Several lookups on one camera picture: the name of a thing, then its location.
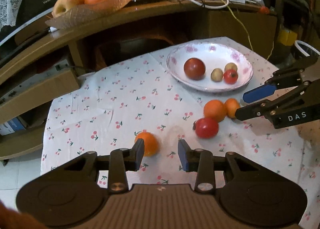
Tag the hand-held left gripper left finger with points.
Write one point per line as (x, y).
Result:
(139, 155)

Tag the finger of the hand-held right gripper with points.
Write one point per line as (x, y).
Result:
(252, 113)
(260, 93)

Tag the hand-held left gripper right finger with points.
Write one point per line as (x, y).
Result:
(182, 156)

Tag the medium orange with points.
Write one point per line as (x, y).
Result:
(150, 144)

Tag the small orange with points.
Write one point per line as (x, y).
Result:
(232, 107)

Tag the floral white bowl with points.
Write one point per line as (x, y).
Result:
(200, 52)

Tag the small red fruit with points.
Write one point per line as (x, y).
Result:
(230, 76)

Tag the red tomato on table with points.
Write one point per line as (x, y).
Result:
(206, 128)

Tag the large orange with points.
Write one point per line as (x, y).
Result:
(214, 110)

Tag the cherry print tablecloth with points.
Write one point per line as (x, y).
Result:
(125, 119)

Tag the small yellow-brown fruit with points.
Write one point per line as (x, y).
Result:
(230, 66)
(216, 74)

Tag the yellow box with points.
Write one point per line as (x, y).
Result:
(287, 36)

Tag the dark red apple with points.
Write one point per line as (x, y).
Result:
(194, 68)

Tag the small red object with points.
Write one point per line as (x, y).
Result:
(264, 10)

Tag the blue box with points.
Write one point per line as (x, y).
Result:
(12, 126)

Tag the wooden desk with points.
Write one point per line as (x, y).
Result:
(155, 15)

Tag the leaf-shaped glass tray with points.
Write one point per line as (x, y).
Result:
(82, 15)

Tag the yellow apple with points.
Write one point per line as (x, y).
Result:
(67, 5)

